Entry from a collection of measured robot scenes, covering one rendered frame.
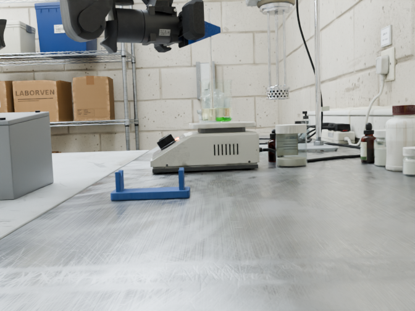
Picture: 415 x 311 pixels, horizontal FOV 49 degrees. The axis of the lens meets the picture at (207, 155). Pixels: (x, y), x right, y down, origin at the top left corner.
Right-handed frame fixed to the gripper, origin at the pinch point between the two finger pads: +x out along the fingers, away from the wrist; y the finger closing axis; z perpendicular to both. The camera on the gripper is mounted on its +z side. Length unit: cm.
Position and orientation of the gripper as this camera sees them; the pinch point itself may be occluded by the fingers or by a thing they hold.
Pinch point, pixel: (202, 29)
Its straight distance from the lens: 88.3
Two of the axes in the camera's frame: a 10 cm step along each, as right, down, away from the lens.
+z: -0.4, -10.0, -0.8
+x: 9.0, -0.7, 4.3
